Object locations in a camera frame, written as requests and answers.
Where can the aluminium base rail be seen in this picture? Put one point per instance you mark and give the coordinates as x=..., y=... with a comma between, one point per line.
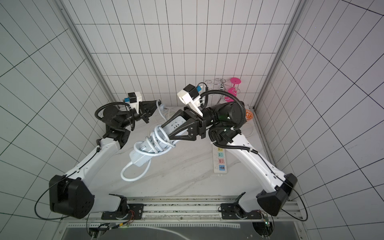
x=194, y=209

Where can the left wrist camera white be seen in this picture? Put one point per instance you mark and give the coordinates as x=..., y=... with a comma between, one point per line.
x=134, y=100

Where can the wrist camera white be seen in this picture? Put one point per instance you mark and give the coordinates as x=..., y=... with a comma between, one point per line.
x=134, y=100
x=190, y=96

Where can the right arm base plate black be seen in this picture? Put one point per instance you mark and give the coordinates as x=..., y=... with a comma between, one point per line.
x=235, y=212

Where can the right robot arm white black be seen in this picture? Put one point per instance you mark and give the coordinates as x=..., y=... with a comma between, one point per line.
x=220, y=116

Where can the chrome glass holder stand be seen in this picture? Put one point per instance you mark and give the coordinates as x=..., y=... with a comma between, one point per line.
x=217, y=84

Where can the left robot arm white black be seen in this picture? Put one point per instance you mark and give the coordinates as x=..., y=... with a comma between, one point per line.
x=69, y=194

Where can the pink wine glass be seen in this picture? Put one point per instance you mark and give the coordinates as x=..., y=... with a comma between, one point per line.
x=232, y=86

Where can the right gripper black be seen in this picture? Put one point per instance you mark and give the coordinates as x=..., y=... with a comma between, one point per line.
x=201, y=125

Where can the orange patterned bowl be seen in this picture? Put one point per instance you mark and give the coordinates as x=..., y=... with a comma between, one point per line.
x=249, y=115

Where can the white multicolour power strip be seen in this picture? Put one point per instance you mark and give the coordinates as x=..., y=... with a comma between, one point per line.
x=219, y=160

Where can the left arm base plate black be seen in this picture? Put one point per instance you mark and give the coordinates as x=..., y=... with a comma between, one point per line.
x=125, y=213

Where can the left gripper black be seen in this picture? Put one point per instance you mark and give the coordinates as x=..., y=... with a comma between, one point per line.
x=153, y=105

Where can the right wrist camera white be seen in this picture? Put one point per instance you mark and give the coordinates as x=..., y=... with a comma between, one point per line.
x=190, y=96

